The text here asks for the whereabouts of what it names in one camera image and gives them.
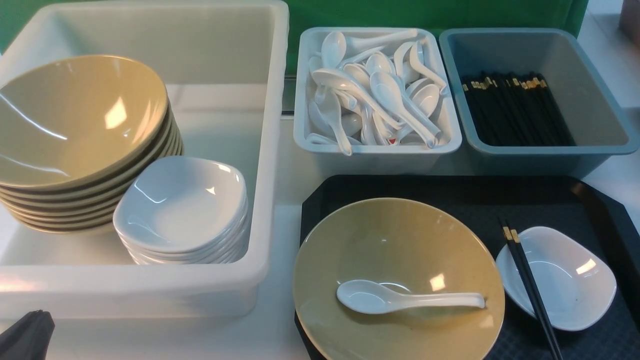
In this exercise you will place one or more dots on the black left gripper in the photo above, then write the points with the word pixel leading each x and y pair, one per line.
pixel 28 338

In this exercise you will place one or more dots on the white soup spoon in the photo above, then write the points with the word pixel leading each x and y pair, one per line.
pixel 371 298

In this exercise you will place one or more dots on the tan noodle bowl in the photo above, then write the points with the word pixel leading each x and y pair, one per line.
pixel 409 247

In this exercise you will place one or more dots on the black chopstick gold band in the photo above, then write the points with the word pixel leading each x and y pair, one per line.
pixel 537 295
pixel 525 280

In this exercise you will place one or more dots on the white square sauce dish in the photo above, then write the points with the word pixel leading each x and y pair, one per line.
pixel 576 287

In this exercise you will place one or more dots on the top tan bowl of stack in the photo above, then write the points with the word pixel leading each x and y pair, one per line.
pixel 73 120

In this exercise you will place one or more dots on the stack of white dishes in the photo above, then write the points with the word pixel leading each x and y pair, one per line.
pixel 222 251

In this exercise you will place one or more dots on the top white dish of stack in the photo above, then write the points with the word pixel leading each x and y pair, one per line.
pixel 181 204

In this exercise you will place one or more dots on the stack of tan bowls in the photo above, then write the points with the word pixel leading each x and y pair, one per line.
pixel 92 204

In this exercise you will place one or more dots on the large white plastic tub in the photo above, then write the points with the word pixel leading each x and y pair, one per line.
pixel 223 62

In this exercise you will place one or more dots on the light grey spoon bin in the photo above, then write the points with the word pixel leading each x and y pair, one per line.
pixel 375 152

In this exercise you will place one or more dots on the pile of white soup spoons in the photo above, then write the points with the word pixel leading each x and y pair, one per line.
pixel 380 95

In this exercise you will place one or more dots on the green backdrop cloth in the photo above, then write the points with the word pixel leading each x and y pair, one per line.
pixel 433 15

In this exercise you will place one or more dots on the pile of black chopsticks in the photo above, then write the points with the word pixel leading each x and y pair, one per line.
pixel 510 110

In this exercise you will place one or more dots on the black textured serving tray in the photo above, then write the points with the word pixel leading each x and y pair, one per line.
pixel 592 218

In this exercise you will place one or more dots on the blue-grey chopstick bin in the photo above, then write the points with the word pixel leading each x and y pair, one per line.
pixel 595 120

